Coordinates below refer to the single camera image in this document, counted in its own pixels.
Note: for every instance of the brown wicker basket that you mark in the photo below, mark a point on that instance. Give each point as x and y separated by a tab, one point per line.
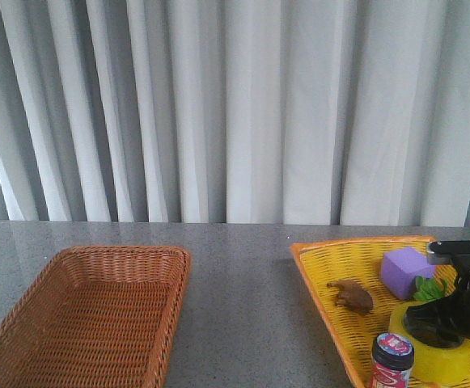
96	316

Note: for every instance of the yellow tape roll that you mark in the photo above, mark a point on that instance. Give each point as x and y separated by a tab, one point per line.
446	366

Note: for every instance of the orange toy carrot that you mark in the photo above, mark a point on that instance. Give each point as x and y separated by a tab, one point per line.
429	289

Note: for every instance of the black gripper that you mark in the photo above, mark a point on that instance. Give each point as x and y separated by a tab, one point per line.
444	322

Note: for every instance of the yellow wicker basket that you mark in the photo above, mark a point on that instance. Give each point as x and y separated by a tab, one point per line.
359	259

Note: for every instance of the white pleated curtain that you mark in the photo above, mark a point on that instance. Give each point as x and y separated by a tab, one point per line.
352	113

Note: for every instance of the brown toy animal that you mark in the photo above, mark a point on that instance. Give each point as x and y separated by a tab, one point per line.
352	296

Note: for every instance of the purple foam cube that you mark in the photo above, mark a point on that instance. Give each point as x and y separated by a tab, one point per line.
400	267

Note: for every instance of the pink labelled black-lid bottle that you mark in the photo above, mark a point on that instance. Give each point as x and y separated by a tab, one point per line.
392	358

